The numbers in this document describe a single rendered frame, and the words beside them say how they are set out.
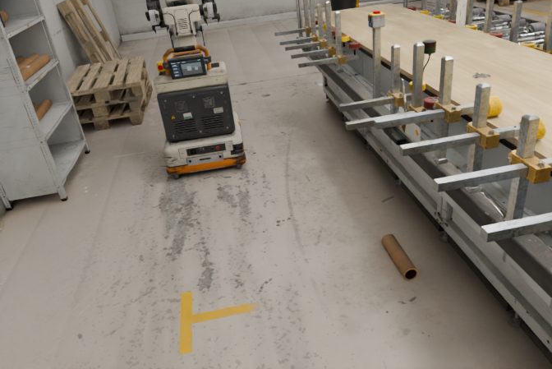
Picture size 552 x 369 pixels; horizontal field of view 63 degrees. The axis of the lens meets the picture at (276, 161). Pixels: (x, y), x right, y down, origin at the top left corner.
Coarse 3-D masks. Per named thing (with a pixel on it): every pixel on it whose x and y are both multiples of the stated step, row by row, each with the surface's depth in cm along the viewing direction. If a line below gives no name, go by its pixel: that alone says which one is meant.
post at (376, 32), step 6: (372, 30) 245; (378, 30) 242; (378, 36) 243; (378, 42) 245; (378, 48) 246; (378, 54) 248; (378, 60) 249; (378, 66) 251; (378, 72) 253; (378, 78) 254; (378, 84) 256; (378, 90) 257; (378, 96) 259
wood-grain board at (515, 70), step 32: (352, 32) 349; (384, 32) 338; (416, 32) 327; (448, 32) 317; (480, 32) 308; (480, 64) 246; (512, 64) 240; (544, 64) 235; (512, 96) 201; (544, 96) 197
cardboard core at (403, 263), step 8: (384, 240) 252; (392, 240) 249; (392, 248) 244; (400, 248) 242; (392, 256) 242; (400, 256) 236; (400, 264) 233; (408, 264) 230; (400, 272) 233; (408, 272) 235; (416, 272) 230
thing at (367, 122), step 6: (426, 108) 209; (396, 114) 206; (402, 114) 206; (360, 120) 205; (366, 120) 204; (372, 120) 204; (348, 126) 203; (354, 126) 203; (360, 126) 204; (366, 126) 204; (372, 126) 205
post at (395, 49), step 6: (396, 48) 221; (396, 54) 222; (396, 60) 223; (396, 66) 225; (396, 72) 226; (396, 78) 228; (396, 84) 229; (390, 90) 234; (396, 90) 231; (390, 108) 238; (396, 108) 235; (390, 114) 239
